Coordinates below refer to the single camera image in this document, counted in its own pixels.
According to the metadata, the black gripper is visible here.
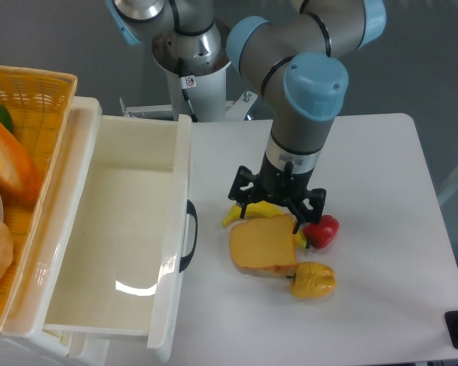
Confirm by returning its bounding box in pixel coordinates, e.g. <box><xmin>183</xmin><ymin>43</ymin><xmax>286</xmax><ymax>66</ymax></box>
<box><xmin>228</xmin><ymin>152</ymin><xmax>326</xmax><ymax>234</ymax></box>

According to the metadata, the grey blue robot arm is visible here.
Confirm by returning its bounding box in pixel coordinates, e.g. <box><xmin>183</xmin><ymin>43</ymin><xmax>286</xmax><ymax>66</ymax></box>
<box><xmin>106</xmin><ymin>1</ymin><xmax>386</xmax><ymax>225</ymax></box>

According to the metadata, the toast bread slice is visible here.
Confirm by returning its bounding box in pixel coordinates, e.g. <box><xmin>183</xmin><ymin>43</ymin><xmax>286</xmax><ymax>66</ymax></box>
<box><xmin>229</xmin><ymin>214</ymin><xmax>298</xmax><ymax>275</ymax></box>

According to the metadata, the yellow banana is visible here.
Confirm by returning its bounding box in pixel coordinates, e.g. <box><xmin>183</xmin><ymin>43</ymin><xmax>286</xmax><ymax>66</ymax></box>
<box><xmin>221</xmin><ymin>201</ymin><xmax>285</xmax><ymax>228</ymax></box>

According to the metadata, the red bell pepper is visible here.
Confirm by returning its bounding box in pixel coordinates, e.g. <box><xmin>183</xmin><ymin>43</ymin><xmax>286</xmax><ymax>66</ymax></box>
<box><xmin>302</xmin><ymin>215</ymin><xmax>340</xmax><ymax>249</ymax></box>

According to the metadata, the yellow bell pepper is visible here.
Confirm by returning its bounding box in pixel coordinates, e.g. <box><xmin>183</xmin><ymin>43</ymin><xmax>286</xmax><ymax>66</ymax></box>
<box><xmin>286</xmin><ymin>262</ymin><xmax>337</xmax><ymax>299</ymax></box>

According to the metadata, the open white plastic drawer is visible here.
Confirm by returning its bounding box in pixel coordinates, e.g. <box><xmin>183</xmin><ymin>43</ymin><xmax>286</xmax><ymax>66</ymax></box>
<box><xmin>41</xmin><ymin>113</ymin><xmax>194</xmax><ymax>363</ymax></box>

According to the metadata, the yellow wicker basket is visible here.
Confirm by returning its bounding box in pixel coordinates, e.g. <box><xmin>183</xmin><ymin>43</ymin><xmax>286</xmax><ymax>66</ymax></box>
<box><xmin>0</xmin><ymin>66</ymin><xmax>77</xmax><ymax>333</ymax></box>

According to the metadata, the orange baguette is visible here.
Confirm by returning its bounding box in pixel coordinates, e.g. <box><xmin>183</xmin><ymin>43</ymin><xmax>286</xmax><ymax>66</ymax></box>
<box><xmin>0</xmin><ymin>123</ymin><xmax>43</xmax><ymax>201</ymax></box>

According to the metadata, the white drawer cabinet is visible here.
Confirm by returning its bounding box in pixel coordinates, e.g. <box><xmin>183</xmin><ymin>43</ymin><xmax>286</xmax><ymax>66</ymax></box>
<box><xmin>0</xmin><ymin>97</ymin><xmax>110</xmax><ymax>365</ymax></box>

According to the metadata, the green fruit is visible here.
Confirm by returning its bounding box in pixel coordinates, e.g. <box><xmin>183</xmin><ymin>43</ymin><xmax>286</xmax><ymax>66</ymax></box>
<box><xmin>0</xmin><ymin>103</ymin><xmax>14</xmax><ymax>134</ymax></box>

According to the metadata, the black drawer handle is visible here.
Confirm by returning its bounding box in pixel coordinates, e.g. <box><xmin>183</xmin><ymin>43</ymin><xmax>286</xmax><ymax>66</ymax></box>
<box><xmin>179</xmin><ymin>200</ymin><xmax>198</xmax><ymax>273</ymax></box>

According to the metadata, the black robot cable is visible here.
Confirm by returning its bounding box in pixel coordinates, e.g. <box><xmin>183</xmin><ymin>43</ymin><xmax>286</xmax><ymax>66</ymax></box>
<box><xmin>178</xmin><ymin>56</ymin><xmax>199</xmax><ymax>124</ymax></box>

